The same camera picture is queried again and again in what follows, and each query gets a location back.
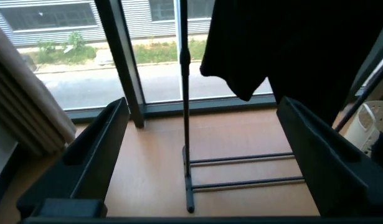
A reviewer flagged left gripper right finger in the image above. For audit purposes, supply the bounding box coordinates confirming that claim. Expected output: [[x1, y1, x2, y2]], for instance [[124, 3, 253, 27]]
[[276, 95, 383, 218]]

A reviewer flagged black clothes rack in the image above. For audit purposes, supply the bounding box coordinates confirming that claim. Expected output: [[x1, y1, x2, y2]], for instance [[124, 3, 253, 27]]
[[177, 0, 383, 215]]

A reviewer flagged brown curtain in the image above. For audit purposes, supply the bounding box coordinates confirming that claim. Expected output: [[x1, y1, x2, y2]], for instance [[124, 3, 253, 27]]
[[0, 18, 77, 157]]

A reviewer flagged black garment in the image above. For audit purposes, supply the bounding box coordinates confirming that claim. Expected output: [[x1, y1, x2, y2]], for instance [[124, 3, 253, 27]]
[[199, 0, 383, 127]]

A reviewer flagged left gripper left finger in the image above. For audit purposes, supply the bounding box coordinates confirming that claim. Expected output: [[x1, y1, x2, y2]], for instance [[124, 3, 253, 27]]
[[16, 96, 130, 218]]

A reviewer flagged window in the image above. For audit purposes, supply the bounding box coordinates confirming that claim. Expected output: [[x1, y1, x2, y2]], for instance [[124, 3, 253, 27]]
[[0, 0, 383, 129]]

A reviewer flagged white laundry basket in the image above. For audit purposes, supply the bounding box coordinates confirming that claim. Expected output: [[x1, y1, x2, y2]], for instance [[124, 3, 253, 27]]
[[343, 100, 383, 158]]

